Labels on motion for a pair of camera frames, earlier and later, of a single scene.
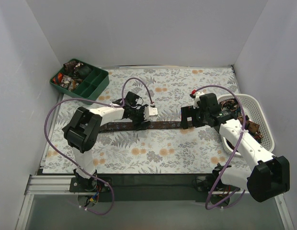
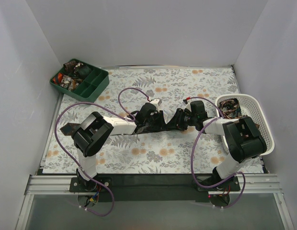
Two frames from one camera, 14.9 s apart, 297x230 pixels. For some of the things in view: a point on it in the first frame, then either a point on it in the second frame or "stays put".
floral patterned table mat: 141,110 stays put
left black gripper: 141,118 → 157,120
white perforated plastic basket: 257,115 stays put
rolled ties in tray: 74,72 stays put
